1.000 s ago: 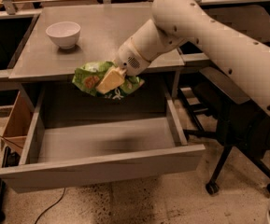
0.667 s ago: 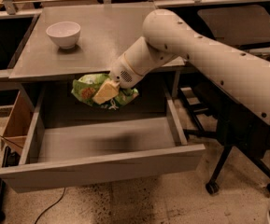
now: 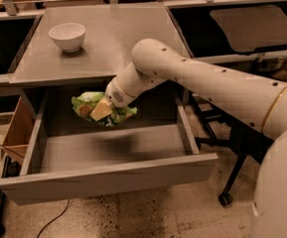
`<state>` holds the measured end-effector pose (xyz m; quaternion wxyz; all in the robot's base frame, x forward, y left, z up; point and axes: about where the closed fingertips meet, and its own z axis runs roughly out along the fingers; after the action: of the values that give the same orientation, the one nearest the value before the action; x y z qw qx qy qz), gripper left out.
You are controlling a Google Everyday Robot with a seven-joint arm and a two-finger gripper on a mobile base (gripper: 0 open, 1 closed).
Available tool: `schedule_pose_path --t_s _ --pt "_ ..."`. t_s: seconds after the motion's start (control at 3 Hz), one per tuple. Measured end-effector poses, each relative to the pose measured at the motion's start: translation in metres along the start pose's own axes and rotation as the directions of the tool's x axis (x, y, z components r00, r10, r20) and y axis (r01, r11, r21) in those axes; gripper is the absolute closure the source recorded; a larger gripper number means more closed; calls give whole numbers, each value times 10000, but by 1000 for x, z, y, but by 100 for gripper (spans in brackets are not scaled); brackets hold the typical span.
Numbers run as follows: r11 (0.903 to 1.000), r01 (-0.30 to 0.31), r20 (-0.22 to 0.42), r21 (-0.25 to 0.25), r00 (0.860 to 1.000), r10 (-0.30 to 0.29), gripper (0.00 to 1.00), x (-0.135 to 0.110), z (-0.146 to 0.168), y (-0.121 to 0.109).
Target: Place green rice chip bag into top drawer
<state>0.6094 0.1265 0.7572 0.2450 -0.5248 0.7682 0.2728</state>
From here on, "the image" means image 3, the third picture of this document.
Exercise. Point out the white ceramic bowl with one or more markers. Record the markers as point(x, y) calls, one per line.
point(68, 36)

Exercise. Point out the black office chair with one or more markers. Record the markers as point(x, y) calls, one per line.
point(243, 31)

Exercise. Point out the grey open top drawer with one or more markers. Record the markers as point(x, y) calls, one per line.
point(69, 157)

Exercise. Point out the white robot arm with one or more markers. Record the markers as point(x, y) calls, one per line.
point(256, 101)

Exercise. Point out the brown cardboard box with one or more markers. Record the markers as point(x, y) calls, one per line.
point(19, 133)

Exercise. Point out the green rice chip bag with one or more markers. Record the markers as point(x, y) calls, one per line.
point(84, 104)

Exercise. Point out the grey cabinet with top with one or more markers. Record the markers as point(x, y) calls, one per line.
point(111, 32)

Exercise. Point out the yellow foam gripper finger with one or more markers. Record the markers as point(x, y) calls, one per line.
point(102, 109)

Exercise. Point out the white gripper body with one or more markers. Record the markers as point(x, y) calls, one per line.
point(115, 93)

